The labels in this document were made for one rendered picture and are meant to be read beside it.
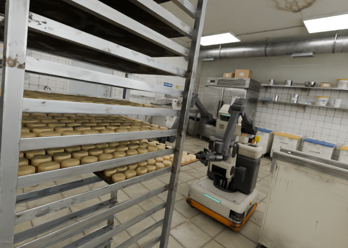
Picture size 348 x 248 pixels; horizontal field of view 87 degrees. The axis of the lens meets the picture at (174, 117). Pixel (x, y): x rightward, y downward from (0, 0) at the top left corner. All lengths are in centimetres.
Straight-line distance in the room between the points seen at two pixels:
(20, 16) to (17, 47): 6
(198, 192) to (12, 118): 192
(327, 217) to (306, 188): 21
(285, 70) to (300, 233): 483
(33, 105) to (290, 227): 183
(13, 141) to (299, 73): 595
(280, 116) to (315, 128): 84
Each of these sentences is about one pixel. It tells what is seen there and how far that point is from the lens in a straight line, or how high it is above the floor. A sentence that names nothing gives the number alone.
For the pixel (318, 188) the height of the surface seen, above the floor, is 72.
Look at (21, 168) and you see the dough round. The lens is 62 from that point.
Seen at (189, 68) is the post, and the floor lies 135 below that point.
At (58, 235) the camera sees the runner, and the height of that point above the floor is 78.
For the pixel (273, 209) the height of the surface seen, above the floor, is 42.
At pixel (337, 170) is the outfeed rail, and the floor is 89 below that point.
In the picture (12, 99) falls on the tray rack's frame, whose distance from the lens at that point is 48.
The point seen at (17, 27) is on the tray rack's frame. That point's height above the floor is 129.
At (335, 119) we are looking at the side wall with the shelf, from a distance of 579.
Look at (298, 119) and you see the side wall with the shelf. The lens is 589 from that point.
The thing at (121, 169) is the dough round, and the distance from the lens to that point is 83.
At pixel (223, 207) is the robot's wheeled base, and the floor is 21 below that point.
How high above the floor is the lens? 120
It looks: 6 degrees down
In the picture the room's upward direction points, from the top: 9 degrees clockwise
